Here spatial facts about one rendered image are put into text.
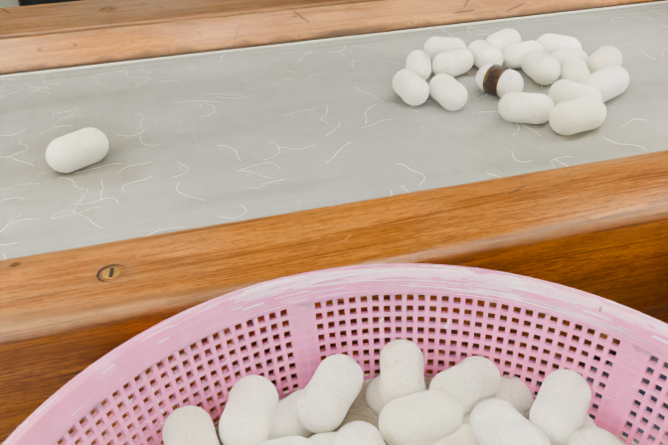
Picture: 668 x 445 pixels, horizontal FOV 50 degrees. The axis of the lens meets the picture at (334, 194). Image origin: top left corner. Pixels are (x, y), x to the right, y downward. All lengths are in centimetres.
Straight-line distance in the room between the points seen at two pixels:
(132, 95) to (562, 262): 34
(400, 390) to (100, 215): 20
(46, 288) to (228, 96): 26
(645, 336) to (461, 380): 7
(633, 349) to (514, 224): 8
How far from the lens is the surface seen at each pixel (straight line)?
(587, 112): 47
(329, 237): 31
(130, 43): 62
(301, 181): 41
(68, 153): 44
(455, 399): 28
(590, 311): 29
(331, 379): 28
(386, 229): 32
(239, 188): 41
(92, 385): 26
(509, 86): 51
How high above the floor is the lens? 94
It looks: 31 degrees down
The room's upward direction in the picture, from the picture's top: 2 degrees counter-clockwise
